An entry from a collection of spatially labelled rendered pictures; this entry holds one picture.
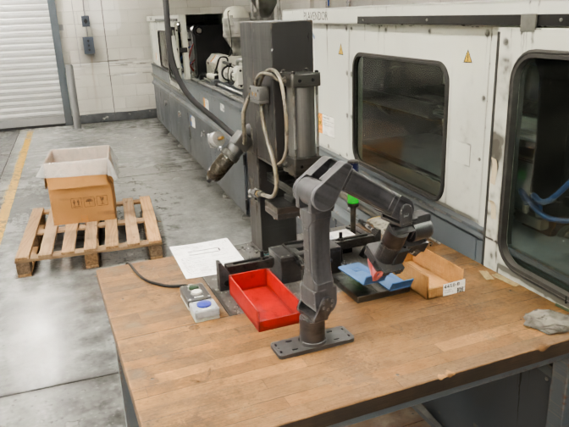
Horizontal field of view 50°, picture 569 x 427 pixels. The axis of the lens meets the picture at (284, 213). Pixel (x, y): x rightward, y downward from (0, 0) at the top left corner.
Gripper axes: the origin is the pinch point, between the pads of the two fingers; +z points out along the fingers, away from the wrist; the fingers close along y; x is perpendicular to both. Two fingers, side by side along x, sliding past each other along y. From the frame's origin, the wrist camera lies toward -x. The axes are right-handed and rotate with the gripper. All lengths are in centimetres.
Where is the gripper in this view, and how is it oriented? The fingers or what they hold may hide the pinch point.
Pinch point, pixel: (375, 277)
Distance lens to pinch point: 168.6
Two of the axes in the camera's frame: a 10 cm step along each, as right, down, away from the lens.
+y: -3.8, -7.0, 6.0
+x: -9.0, 1.5, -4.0
